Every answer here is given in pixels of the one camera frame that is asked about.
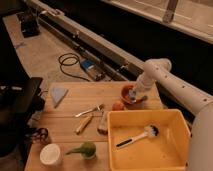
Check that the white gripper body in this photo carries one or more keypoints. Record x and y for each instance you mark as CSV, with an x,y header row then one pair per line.
x,y
141,87

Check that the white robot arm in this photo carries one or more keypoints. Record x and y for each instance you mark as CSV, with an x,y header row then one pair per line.
x,y
198,102

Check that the red bowl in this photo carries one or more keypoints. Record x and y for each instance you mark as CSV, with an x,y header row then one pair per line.
x,y
127,98

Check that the orange tomato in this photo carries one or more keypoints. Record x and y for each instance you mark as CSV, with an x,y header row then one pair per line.
x,y
118,105

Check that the blue electronic box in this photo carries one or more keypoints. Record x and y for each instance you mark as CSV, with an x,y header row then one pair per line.
x,y
92,70

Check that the white dish brush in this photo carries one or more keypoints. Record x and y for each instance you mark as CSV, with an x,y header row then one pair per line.
x,y
149,131

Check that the wooden spatula block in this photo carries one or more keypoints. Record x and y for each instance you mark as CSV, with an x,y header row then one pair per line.
x,y
102,127

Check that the yellow plastic tub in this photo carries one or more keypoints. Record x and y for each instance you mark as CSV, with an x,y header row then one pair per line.
x,y
168,151

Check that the light blue folded cloth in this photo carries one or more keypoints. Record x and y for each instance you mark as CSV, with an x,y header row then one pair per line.
x,y
57,95

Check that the black stand at left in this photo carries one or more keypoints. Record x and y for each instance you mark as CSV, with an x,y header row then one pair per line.
x,y
16,108

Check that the black device on floor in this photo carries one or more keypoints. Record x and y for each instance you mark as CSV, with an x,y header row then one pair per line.
x,y
28,24

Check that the long metal rail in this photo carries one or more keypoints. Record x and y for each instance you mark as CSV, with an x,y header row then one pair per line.
x,y
81,32

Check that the wooden handled knife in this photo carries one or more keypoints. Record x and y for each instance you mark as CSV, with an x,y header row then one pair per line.
x,y
82,125

